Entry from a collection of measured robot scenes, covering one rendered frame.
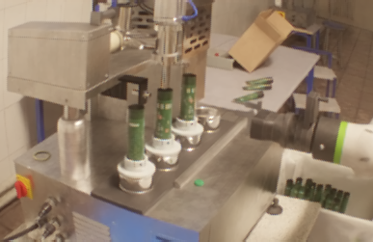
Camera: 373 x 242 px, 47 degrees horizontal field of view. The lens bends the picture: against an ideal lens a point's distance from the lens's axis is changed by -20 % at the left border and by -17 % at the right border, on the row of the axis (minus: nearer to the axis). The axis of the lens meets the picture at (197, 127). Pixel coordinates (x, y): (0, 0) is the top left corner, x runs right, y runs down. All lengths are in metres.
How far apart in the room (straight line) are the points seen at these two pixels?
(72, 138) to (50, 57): 0.17
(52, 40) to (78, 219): 0.38
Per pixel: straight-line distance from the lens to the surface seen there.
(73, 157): 0.99
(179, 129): 1.11
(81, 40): 0.89
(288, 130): 1.01
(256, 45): 2.68
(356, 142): 0.98
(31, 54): 0.99
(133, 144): 0.91
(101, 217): 0.98
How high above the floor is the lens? 1.51
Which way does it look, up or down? 23 degrees down
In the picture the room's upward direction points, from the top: 4 degrees clockwise
